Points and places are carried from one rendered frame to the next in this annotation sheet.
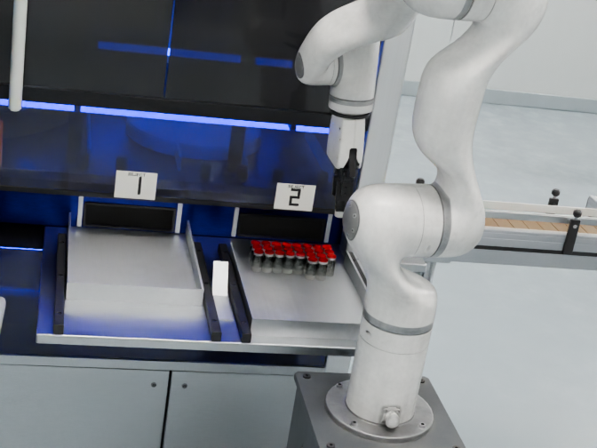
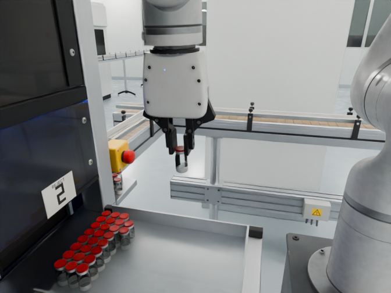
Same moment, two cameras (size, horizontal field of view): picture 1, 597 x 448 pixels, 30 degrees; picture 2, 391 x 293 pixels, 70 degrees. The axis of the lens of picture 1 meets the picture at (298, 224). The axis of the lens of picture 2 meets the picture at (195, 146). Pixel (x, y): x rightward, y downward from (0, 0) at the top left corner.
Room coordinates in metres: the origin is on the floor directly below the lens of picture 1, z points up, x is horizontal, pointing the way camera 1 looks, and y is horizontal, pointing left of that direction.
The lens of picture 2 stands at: (1.78, 0.32, 1.31)
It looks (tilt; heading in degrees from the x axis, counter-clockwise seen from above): 22 degrees down; 298
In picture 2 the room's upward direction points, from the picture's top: straight up
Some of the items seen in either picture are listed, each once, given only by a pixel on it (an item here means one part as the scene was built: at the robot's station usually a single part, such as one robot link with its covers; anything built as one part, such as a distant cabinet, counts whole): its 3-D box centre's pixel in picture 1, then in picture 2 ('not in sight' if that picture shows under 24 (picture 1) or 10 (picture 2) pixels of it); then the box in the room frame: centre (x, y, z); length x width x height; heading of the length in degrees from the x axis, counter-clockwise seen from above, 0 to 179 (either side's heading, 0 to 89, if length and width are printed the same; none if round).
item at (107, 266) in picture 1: (131, 256); not in sight; (2.07, 0.33, 0.90); 0.34 x 0.26 x 0.04; 14
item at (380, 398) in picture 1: (387, 365); (370, 246); (1.69, -0.19, 0.95); 0.19 x 0.19 x 0.18
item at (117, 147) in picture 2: not in sight; (112, 154); (2.33, -0.22, 0.99); 0.08 x 0.07 x 0.07; 14
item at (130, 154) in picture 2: not in sight; (127, 156); (2.28, -0.23, 0.99); 0.04 x 0.04 x 0.04; 14
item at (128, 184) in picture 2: (391, 253); (107, 188); (2.37, -0.22, 0.87); 0.14 x 0.13 x 0.02; 14
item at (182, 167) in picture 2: (340, 205); (181, 160); (2.02, -0.08, 1.10); 0.02 x 0.02 x 0.04
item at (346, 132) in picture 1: (347, 134); (176, 79); (2.02, -0.06, 1.25); 0.10 x 0.08 x 0.11; 15
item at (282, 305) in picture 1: (302, 289); (157, 259); (2.05, -0.03, 0.90); 0.34 x 0.26 x 0.04; 14
